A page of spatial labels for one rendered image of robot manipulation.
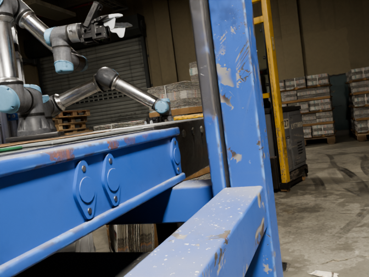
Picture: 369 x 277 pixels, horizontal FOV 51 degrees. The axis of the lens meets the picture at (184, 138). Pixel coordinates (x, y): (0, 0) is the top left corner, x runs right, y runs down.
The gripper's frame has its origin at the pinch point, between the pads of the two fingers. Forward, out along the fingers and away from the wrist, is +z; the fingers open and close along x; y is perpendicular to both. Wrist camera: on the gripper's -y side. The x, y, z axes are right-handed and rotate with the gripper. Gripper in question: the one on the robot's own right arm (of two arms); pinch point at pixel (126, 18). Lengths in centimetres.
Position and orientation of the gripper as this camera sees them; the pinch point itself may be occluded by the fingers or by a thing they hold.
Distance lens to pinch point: 166.8
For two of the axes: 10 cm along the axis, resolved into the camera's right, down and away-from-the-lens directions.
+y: 1.0, 9.9, -0.8
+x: -2.0, -0.6, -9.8
